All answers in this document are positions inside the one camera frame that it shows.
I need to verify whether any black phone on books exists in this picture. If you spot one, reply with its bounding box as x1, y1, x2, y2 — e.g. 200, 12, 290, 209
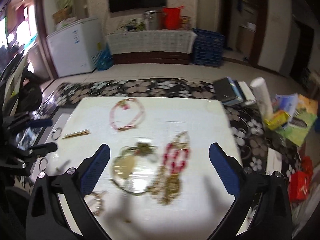
213, 77, 257, 107

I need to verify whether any white jewelry tray box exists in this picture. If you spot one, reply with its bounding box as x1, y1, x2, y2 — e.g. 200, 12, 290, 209
15, 112, 72, 181

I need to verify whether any steel pot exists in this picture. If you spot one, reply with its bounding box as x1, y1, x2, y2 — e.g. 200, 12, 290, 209
144, 10, 159, 30

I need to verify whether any lace covered tv cabinet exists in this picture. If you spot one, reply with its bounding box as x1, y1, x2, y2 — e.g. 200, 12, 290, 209
105, 30, 197, 64

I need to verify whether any pink cord necklace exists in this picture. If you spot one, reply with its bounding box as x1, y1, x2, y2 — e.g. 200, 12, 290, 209
109, 97, 146, 132

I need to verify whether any blue plastic bag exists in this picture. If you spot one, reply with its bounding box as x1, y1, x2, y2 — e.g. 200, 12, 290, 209
96, 44, 114, 71

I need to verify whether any gold pearl hair clip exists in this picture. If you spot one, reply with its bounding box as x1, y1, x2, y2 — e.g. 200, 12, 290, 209
62, 129, 90, 139

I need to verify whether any red packet box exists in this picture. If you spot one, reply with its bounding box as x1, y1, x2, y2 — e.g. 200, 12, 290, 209
289, 156, 313, 203

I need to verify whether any black white scooter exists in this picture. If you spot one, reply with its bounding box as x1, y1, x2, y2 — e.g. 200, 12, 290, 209
1, 53, 44, 129

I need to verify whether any white chest freezer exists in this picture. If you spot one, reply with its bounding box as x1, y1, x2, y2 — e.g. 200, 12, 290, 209
46, 17, 105, 78

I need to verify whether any floral black table cover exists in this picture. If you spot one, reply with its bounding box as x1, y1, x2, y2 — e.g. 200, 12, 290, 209
36, 78, 301, 180

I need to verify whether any silver bangle lower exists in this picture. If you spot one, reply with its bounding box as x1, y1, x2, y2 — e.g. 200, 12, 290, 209
39, 158, 48, 172

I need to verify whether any colourful booklets pile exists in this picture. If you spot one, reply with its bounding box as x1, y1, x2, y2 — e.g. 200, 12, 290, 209
264, 93, 318, 147

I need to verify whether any white roll tube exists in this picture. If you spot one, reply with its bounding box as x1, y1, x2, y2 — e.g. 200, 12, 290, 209
249, 77, 273, 120

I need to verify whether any red bag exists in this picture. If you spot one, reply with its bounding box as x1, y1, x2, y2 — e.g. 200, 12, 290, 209
163, 5, 184, 30

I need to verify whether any red bead gold tassel necklace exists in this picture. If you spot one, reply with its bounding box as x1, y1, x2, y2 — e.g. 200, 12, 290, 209
147, 130, 190, 206

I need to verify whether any blue plastic crate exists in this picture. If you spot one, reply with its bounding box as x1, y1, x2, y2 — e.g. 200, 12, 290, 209
193, 28, 224, 67

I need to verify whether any cardboard box on freezer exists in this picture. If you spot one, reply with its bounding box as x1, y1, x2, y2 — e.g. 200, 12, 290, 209
52, 6, 73, 25

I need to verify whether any jade pendant green cord necklace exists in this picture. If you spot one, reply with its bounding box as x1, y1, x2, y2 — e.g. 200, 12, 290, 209
109, 141, 160, 196

